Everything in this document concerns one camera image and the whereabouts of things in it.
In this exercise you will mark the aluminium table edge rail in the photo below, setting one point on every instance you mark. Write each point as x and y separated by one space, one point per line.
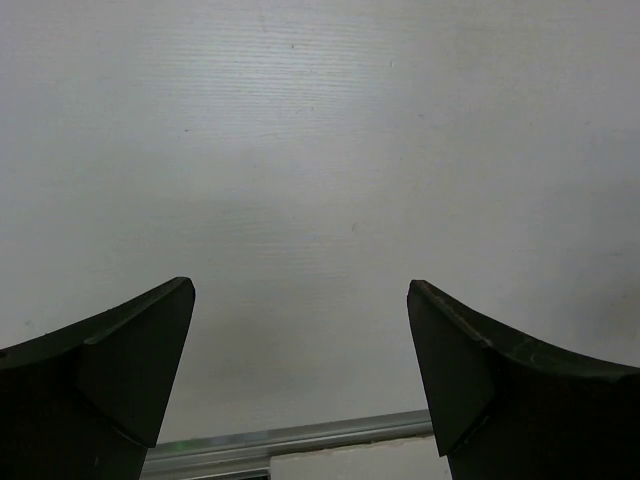
248 455

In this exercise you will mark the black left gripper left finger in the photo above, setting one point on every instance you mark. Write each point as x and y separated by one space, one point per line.
87 401

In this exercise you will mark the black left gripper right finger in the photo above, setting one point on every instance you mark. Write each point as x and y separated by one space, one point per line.
505 405

